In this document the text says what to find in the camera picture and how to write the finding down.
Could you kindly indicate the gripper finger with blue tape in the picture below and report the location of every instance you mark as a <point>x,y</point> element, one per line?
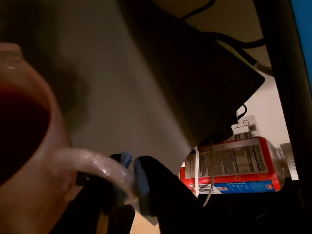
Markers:
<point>125,159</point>
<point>168,200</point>

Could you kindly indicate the grey flexible backdrop sheet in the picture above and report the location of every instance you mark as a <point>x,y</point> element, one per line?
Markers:
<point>109,85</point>

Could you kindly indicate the red blue labelled container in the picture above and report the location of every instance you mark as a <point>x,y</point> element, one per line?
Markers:
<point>243,161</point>

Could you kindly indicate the white labelled box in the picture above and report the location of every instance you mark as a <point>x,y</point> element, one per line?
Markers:
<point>246,128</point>

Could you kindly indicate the blue panel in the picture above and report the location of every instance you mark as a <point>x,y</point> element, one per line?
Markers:
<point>303,29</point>

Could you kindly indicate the black frame bar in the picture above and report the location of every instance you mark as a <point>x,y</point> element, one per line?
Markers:
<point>287,85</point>

